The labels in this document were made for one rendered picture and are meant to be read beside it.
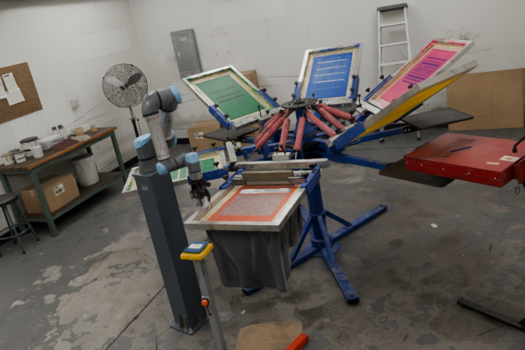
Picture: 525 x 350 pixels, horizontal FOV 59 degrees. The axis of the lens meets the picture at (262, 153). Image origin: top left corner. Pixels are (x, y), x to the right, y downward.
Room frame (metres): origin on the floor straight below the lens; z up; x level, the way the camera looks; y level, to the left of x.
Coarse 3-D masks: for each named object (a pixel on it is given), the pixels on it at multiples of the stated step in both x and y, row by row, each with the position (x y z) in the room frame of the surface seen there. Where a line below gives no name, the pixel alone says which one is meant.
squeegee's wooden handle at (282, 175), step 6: (246, 174) 2.91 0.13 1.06; (252, 174) 2.89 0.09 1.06; (258, 174) 2.87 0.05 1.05; (264, 174) 2.85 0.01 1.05; (270, 174) 2.84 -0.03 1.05; (276, 174) 2.82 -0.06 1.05; (282, 174) 2.80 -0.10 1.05; (288, 174) 2.78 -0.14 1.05; (246, 180) 2.91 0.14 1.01; (252, 180) 2.89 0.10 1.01; (258, 180) 2.88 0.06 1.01; (264, 180) 2.86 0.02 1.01; (270, 180) 2.84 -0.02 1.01; (276, 180) 2.82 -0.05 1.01; (282, 180) 2.80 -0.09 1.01; (288, 180) 2.78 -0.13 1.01
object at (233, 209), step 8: (232, 200) 2.74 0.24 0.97; (240, 200) 2.71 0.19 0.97; (248, 200) 2.69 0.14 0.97; (224, 208) 2.63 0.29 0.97; (232, 208) 2.61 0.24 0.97; (240, 208) 2.59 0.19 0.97; (248, 208) 2.57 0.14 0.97; (216, 216) 2.53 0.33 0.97; (224, 216) 2.51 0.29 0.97; (232, 216) 2.48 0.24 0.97; (240, 216) 2.46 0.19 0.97
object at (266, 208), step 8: (296, 184) 2.80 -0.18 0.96; (256, 200) 2.66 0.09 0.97; (264, 200) 2.64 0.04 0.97; (272, 200) 2.62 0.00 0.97; (280, 200) 2.59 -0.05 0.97; (256, 208) 2.54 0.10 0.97; (264, 208) 2.52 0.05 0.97; (272, 208) 2.50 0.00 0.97; (280, 208) 2.48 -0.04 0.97; (248, 216) 2.44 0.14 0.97; (256, 216) 2.42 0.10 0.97; (264, 216) 2.40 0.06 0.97; (272, 216) 2.38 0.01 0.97
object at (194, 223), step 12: (228, 192) 2.88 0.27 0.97; (300, 192) 2.58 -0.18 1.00; (288, 204) 2.43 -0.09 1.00; (192, 216) 2.51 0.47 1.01; (288, 216) 2.33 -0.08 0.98; (192, 228) 2.42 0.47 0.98; (204, 228) 2.38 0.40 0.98; (216, 228) 2.35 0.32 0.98; (228, 228) 2.32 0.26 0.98; (240, 228) 2.29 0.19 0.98; (252, 228) 2.26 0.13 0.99; (264, 228) 2.23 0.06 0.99; (276, 228) 2.20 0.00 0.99
